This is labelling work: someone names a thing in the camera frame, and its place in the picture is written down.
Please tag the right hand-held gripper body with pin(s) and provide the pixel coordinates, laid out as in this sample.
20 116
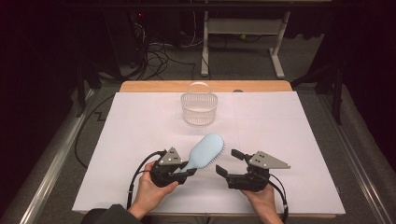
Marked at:
264 161

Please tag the white table cover sheet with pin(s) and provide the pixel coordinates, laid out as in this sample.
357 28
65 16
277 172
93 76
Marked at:
249 130

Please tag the black metal stand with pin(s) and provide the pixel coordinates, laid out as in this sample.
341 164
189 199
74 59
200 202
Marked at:
333 84
82 84

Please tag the person's left hand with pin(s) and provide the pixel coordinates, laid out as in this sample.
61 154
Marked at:
151 194

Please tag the light blue hairbrush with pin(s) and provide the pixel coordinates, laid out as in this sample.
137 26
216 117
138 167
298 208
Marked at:
207 149

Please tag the person's right hand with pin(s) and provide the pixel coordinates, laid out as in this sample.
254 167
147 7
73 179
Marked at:
263 199

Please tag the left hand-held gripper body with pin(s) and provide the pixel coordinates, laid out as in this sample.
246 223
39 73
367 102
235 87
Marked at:
169 157

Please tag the aluminium floor rail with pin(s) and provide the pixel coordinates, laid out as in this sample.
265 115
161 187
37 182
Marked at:
53 168
358 161

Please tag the white plastic basket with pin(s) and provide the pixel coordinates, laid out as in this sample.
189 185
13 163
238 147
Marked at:
199 107

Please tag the white metal desk frame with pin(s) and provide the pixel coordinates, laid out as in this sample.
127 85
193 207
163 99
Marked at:
246 26

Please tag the dark computer tower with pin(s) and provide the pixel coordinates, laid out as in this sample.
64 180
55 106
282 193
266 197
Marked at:
124 34

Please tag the small yellow-green object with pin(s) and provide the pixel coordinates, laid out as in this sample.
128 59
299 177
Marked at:
243 36

